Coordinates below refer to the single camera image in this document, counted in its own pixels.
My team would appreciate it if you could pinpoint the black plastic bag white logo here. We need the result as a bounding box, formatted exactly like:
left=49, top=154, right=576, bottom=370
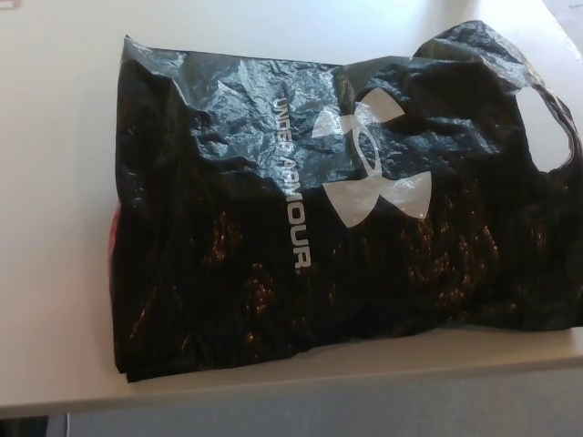
left=105, top=20, right=583, bottom=384

